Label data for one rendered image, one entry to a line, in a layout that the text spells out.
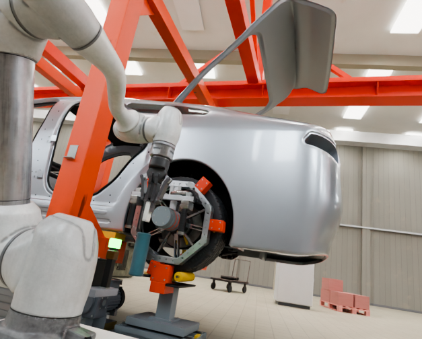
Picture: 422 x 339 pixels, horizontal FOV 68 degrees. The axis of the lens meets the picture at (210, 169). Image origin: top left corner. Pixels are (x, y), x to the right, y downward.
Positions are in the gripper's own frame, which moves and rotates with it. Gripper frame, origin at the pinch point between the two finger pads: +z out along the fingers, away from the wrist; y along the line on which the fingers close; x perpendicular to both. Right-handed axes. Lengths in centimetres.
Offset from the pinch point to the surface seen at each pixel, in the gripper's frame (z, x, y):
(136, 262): 23, 74, -44
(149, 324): 58, 91, -35
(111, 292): 34.0, 25.7, -23.9
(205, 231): -3, 88, -10
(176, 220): -6, 81, -28
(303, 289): 43, 639, 29
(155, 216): -6, 72, -38
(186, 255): 14, 88, -19
